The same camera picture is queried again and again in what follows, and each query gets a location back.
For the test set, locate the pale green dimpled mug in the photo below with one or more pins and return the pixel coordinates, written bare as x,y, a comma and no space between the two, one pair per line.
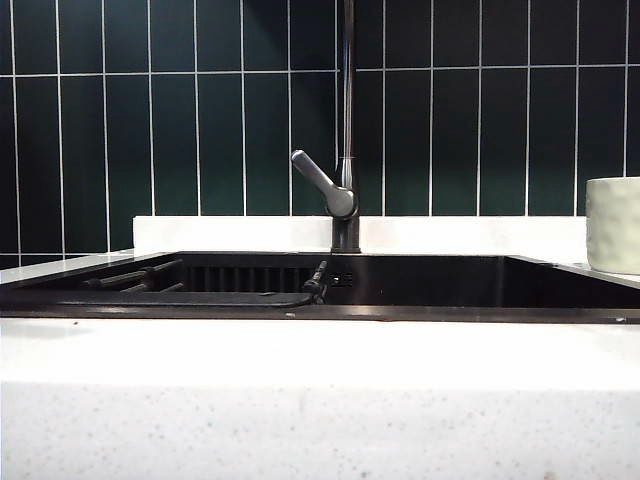
615,225

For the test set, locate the dark metal faucet spout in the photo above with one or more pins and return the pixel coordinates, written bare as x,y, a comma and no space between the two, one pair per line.
346,235

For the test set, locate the black sink drain rack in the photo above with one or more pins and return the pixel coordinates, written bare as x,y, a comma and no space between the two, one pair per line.
200,298

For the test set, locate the black kitchen sink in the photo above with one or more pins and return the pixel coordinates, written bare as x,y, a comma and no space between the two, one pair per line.
450,287

